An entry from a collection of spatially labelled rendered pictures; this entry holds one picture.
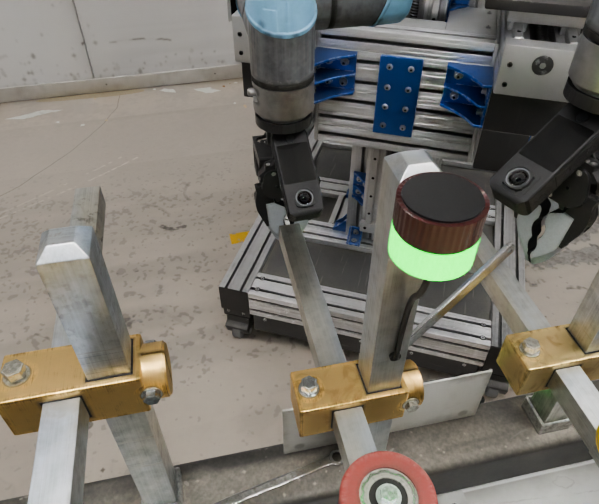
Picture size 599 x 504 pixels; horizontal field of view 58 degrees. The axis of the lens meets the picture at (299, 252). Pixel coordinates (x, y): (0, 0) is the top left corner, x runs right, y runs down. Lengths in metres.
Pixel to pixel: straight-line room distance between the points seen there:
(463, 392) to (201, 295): 1.28
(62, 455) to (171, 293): 1.46
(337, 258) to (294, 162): 1.01
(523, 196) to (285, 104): 0.28
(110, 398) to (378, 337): 0.24
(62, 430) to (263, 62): 0.42
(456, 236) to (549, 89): 0.74
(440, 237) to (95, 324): 0.26
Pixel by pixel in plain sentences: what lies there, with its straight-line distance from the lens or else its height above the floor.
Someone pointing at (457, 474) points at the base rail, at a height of 0.68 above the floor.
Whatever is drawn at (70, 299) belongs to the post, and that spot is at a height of 1.07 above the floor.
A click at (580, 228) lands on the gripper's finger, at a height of 1.00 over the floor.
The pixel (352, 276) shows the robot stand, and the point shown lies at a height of 0.21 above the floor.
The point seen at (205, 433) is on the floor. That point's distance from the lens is 1.56.
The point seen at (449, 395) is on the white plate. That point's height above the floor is 0.76.
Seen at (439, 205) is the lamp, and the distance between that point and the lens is 0.36.
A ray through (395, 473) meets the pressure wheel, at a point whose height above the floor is 0.90.
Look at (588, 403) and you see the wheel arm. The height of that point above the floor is 0.86.
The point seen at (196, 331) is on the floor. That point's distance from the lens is 1.77.
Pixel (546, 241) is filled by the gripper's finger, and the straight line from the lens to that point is 0.64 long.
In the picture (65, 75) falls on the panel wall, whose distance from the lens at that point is 3.24.
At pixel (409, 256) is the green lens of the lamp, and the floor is 1.11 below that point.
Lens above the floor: 1.35
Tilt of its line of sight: 42 degrees down
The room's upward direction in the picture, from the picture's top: straight up
